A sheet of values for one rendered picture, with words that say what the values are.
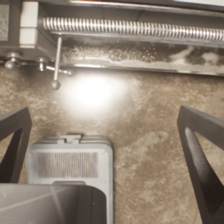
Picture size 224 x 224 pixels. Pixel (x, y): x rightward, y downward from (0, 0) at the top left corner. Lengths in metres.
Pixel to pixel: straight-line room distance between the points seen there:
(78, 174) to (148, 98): 0.69
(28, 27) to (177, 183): 1.40
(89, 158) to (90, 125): 0.30
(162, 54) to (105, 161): 0.68
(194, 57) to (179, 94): 0.45
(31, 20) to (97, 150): 0.79
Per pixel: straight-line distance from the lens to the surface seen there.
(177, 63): 1.08
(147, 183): 1.58
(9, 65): 0.68
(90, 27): 0.72
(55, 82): 0.75
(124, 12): 0.81
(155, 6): 0.71
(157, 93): 1.45
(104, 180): 1.25
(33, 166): 1.29
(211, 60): 1.15
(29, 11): 0.69
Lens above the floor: 1.40
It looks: 85 degrees down
